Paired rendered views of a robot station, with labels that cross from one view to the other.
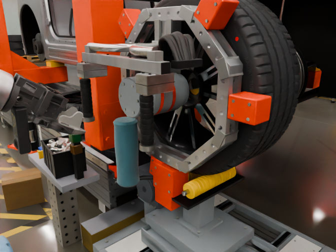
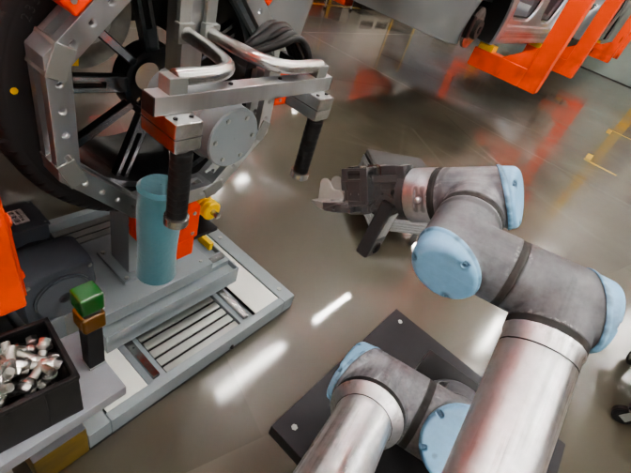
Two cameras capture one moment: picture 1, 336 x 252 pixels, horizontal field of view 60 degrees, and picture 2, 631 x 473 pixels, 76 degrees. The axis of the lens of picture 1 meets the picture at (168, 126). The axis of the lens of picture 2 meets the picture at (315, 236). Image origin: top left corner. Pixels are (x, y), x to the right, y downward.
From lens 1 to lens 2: 1.30 m
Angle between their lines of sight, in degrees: 95
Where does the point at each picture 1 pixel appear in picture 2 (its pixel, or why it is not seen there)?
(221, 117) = (269, 107)
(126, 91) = (230, 130)
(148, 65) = (317, 83)
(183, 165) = (214, 187)
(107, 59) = (245, 93)
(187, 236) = not seen: hidden behind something
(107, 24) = not seen: outside the picture
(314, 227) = not seen: hidden behind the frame
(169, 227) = (141, 291)
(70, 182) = (109, 374)
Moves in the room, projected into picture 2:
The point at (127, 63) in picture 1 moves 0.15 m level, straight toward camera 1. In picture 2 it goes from (287, 88) to (357, 100)
